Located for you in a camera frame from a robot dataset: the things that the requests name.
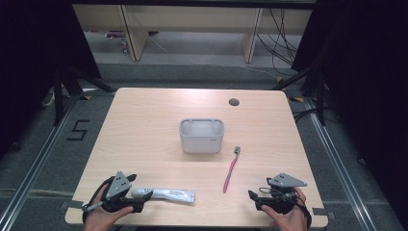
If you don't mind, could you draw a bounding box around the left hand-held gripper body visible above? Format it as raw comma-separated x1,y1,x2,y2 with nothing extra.
101,170,146,214

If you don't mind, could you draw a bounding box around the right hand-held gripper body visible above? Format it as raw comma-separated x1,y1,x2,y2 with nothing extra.
255,172,308,216

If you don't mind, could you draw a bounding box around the white toothpaste tube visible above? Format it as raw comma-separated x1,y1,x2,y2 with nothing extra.
130,187,196,204

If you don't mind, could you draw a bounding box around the pink toothbrush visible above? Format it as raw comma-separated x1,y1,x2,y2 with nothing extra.
222,145,242,194

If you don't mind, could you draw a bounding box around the grey plastic holder box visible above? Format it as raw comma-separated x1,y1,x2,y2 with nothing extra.
178,117,225,154

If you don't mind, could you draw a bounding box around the person's left hand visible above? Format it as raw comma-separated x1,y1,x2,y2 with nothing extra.
83,184,135,231

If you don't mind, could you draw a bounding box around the person's right hand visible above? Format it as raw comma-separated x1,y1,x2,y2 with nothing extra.
261,188,309,231

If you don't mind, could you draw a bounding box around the grey tape strip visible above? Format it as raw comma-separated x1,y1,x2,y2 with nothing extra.
311,207,337,221

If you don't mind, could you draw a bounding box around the black metal stand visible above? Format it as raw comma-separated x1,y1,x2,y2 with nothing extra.
52,63,117,127
271,61,327,127

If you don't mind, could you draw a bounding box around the black curtain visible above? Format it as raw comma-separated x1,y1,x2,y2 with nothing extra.
290,0,408,222
0,0,102,162

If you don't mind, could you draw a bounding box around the small clutter under bench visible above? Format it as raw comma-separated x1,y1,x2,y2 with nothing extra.
104,30,130,55

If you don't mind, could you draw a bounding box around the black cable with silver plug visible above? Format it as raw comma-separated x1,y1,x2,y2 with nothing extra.
81,178,114,224

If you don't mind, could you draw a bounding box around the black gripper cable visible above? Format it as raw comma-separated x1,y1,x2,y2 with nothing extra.
258,187,313,229

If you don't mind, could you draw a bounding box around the aluminium floor rail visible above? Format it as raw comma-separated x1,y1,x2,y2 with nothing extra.
0,92,82,231
302,95,383,231

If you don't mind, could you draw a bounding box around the black floor cable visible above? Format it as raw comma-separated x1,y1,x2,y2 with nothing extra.
292,107,321,123

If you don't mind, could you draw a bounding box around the bundle of black cables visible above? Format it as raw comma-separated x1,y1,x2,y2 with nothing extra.
255,8,303,77

